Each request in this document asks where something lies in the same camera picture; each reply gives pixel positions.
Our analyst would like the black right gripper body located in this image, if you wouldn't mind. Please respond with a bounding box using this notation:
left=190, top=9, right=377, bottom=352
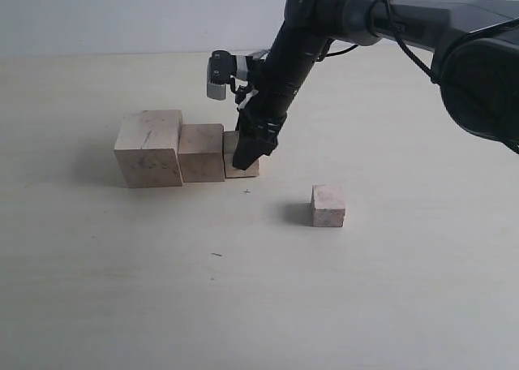
left=238, top=24, right=328, bottom=141

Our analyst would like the medium wooden cube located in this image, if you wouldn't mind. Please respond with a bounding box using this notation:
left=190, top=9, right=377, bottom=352
left=222, top=130, right=260, bottom=179

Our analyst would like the second largest wooden cube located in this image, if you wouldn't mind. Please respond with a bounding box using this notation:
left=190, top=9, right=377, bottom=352
left=178, top=123, right=225, bottom=183

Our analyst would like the smallest wooden cube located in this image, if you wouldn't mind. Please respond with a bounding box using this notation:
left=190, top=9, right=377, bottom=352
left=311, top=184, right=346, bottom=228

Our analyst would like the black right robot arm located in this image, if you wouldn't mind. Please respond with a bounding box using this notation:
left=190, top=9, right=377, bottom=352
left=233, top=0, right=518, bottom=170

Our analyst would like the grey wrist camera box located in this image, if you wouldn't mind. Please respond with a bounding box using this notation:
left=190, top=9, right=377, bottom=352
left=206, top=50, right=260, bottom=101

